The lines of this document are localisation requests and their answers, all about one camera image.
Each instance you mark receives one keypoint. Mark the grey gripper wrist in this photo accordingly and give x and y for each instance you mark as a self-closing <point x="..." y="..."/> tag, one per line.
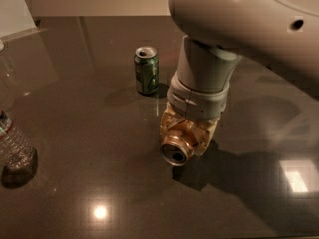
<point x="196" y="103"/>

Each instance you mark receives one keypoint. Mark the orange soda can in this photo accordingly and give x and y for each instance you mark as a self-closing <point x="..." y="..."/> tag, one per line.
<point x="177" y="147"/>

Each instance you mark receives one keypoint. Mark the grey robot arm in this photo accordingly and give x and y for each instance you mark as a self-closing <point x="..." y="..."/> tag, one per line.
<point x="217" y="35"/>

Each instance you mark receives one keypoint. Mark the green soda can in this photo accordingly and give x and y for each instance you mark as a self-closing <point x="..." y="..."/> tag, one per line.
<point x="146" y="62"/>

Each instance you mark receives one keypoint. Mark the clear plastic water bottle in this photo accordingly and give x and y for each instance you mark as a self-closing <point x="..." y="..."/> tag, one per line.
<point x="18" y="157"/>

